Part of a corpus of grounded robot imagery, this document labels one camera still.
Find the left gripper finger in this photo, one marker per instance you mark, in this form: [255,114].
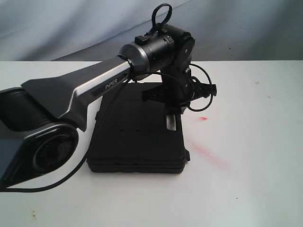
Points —
[171,122]

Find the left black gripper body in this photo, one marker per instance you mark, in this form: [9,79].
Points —
[179,89]

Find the black plastic tool case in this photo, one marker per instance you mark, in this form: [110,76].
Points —
[130,135]

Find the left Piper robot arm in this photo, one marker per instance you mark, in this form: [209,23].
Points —
[40,120]

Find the grey backdrop cloth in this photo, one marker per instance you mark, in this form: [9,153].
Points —
[94,30]

